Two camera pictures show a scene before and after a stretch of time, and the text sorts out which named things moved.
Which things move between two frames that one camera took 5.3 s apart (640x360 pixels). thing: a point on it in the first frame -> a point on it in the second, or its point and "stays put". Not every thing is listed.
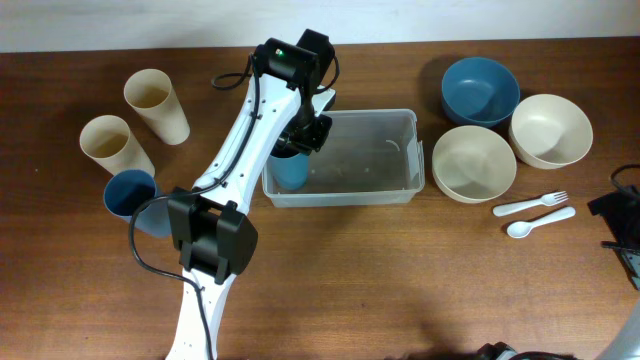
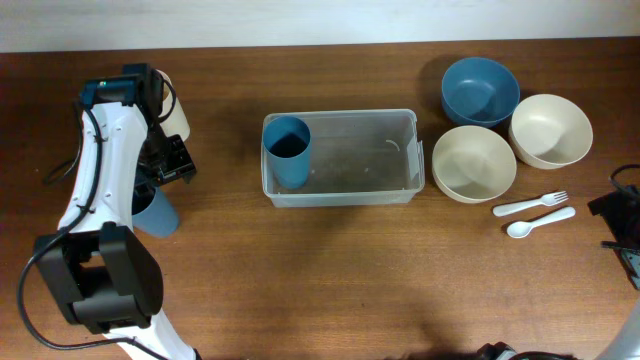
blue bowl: [480, 92] stays put
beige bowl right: [548, 131] stays put
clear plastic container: [374, 158] stays put
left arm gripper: [315, 143] -> [183, 168]
